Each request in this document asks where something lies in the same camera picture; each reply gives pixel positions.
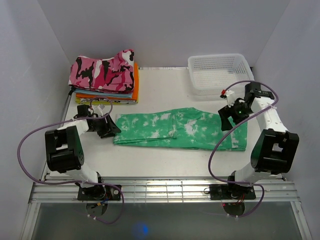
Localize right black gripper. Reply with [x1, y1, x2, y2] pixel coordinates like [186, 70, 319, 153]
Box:
[217, 99, 253, 131]

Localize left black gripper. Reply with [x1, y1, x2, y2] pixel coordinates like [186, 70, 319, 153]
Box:
[89, 112, 121, 139]

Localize green tie-dye trousers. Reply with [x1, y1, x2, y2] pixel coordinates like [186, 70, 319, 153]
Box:
[113, 107, 248, 152]

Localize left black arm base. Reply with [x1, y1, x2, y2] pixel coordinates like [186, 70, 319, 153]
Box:
[77, 185, 121, 202]

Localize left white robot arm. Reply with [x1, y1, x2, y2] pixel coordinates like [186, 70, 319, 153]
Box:
[44, 104, 121, 200]

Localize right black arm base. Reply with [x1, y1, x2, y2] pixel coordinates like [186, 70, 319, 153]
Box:
[203, 183, 256, 200]

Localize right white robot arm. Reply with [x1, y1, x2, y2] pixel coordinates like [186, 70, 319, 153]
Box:
[209, 80, 299, 200]

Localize light blue folded trousers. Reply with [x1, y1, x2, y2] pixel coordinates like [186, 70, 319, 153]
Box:
[74, 89, 133, 99]

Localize orange folded trousers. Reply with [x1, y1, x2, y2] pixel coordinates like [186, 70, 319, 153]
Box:
[75, 63, 139, 101]

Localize yellow patterned folded trousers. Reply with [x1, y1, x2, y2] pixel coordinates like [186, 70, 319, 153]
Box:
[75, 97, 139, 105]

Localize pink camouflage folded trousers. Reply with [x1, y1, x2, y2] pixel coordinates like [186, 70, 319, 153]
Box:
[68, 49, 135, 94]

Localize white plastic basket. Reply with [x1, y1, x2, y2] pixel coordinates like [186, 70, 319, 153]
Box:
[187, 53, 254, 96]

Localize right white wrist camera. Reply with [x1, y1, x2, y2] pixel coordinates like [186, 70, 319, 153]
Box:
[220, 89, 237, 107]

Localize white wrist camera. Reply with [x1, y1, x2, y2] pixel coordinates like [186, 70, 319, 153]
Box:
[220, 89, 237, 107]
[91, 104, 106, 118]

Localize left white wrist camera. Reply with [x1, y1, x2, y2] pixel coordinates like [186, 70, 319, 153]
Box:
[91, 104, 106, 118]

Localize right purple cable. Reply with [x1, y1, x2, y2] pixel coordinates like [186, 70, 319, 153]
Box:
[208, 80, 280, 219]

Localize purple cable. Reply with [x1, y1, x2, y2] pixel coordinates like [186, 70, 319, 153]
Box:
[16, 96, 125, 225]
[208, 80, 280, 219]

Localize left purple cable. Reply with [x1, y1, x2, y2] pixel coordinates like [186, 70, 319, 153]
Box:
[16, 96, 125, 225]

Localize aluminium frame rail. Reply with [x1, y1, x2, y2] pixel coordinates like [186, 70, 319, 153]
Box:
[29, 177, 301, 204]

